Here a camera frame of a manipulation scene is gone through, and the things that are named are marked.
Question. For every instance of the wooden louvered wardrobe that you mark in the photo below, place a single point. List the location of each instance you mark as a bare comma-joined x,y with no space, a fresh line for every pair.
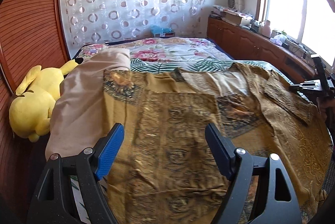
31,35

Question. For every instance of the folded pink beige garment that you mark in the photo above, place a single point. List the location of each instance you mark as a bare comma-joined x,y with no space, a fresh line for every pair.
79,115

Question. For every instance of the floral blanket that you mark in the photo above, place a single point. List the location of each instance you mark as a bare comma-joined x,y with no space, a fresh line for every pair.
174,49

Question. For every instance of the window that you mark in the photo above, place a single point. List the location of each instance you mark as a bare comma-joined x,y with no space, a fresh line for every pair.
307,24

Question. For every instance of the cardboard box on sideboard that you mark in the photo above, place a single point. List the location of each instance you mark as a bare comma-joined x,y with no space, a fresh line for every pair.
238,18

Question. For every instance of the palm leaf bed sheet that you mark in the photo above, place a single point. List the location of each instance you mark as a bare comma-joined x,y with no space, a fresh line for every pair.
202,65

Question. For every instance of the wooden sideboard cabinet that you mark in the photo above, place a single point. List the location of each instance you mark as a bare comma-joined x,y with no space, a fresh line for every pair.
241,44

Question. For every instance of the golden patterned shirt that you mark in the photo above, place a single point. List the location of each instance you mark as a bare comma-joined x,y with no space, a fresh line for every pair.
191,140

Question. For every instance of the person's right hand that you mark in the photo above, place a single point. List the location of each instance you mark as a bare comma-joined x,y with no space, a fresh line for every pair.
324,105

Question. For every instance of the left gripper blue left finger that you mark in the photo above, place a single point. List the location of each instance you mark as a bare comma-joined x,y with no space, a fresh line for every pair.
53,200

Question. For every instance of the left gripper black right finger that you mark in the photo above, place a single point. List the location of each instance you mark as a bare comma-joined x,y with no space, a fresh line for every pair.
275,199

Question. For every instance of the pink bottle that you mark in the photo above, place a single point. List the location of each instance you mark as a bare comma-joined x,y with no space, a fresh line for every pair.
266,29

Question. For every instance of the blue item at bed head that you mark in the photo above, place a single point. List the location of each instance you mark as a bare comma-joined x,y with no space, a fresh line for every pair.
158,31

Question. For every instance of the white tissue bag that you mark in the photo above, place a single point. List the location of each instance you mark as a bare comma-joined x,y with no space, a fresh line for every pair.
279,39

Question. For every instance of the yellow plush toy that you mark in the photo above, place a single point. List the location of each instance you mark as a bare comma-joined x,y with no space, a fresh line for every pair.
35,98

